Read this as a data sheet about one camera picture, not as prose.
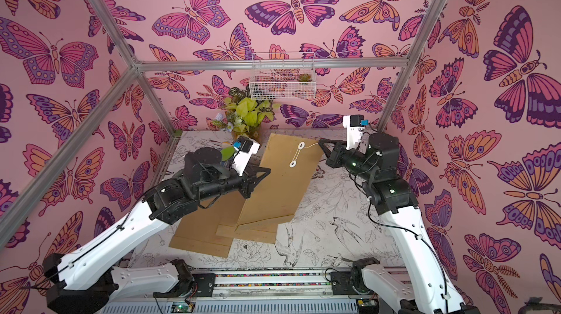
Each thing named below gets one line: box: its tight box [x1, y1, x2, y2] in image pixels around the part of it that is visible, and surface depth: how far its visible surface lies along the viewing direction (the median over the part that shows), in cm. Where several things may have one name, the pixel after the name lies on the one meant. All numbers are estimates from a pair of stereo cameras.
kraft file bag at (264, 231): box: [215, 214, 295, 244], surface depth 85 cm
